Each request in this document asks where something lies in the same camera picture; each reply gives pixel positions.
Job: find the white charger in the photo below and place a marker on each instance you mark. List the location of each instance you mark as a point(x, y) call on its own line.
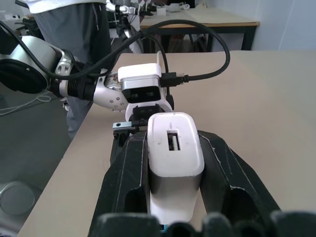
point(172, 160)

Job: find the wooden table with black legs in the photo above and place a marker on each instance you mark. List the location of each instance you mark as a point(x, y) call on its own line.
point(222, 19)

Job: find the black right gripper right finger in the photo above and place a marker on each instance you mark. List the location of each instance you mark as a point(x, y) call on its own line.
point(222, 170)

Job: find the person in grey trousers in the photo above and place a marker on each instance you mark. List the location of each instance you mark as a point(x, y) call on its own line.
point(74, 32)

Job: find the silver round robot body part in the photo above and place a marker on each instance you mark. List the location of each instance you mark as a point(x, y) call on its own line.
point(17, 197)

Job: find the silver background robot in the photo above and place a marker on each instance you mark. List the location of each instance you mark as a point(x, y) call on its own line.
point(127, 30)

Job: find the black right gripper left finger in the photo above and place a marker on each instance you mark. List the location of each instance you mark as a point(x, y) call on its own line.
point(123, 170)

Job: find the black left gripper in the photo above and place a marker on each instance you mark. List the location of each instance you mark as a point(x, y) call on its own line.
point(145, 112)

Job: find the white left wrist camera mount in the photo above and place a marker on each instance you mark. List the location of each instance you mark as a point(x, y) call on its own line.
point(138, 74)

